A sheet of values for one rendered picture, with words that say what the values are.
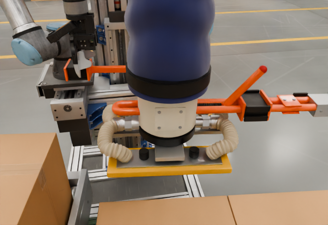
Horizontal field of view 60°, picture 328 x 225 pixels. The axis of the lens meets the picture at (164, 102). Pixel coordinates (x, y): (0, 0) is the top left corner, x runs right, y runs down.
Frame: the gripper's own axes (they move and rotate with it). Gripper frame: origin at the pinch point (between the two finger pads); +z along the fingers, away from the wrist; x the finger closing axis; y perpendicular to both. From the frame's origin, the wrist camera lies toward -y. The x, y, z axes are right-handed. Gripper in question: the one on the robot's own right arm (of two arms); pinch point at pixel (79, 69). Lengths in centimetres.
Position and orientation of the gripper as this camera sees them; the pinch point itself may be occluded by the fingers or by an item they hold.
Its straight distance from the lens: 107.6
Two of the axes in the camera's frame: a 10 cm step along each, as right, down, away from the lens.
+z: 0.0, 8.4, 5.4
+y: 10.0, -0.3, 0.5
